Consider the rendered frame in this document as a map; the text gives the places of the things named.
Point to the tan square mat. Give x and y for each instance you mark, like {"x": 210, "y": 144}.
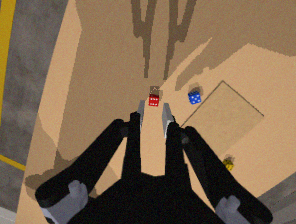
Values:
{"x": 223, "y": 119}

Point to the red die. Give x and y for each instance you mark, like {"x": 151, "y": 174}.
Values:
{"x": 153, "y": 100}

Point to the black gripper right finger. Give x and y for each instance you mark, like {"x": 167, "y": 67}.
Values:
{"x": 230, "y": 200}

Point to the blue die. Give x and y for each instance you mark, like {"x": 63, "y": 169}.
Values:
{"x": 194, "y": 97}

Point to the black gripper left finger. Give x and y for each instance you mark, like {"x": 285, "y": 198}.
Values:
{"x": 65, "y": 194}

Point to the yellow die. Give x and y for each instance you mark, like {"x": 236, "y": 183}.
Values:
{"x": 228, "y": 164}

